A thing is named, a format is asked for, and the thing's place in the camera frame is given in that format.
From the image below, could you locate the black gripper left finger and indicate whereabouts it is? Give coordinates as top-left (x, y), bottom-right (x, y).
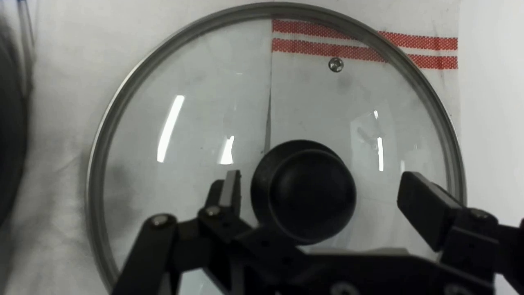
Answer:
top-left (112, 169), bottom-right (259, 295)

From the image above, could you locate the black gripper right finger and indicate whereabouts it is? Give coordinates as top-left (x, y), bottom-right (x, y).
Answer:
top-left (397, 171), bottom-right (524, 295)

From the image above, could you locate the glass lid with black knob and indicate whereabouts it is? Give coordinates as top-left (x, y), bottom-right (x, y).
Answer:
top-left (85, 0), bottom-right (469, 292)

